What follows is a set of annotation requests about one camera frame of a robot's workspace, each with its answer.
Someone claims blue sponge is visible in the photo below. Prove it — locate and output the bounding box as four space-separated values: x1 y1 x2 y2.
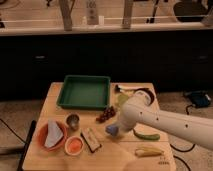
105 125 118 136

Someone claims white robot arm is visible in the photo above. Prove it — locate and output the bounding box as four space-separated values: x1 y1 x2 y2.
106 91 213 150

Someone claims green plastic tray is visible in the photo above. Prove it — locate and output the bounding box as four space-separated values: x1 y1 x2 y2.
57 75 110 110

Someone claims bunch of dark grapes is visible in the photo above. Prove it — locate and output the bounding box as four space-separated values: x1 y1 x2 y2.
96 106 116 123

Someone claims light green cup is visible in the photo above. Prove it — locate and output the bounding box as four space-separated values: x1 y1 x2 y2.
116 94 129 107

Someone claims black rectangular brush block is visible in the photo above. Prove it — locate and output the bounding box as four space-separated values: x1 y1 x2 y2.
80 128 102 153

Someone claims dark red bowl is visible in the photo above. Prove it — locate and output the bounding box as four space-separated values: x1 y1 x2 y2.
135 88 155 105

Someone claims small metal cup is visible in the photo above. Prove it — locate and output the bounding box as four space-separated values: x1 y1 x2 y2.
66 114 80 131

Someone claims small white orange bowl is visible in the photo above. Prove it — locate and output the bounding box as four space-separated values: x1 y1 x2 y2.
65 136 84 156

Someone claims white folded cloth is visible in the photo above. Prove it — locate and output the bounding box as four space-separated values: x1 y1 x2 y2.
44 120 63 148

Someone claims blue device on floor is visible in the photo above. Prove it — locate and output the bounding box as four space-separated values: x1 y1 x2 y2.
184 91 211 108

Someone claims white remote on shelf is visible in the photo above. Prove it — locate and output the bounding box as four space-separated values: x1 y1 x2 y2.
86 0 99 25

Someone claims dark handled white utensil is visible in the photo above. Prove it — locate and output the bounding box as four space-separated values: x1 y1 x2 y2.
114 84 148 92

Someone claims black floor cable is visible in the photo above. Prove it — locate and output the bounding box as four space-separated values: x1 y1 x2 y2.
169 104 198 171

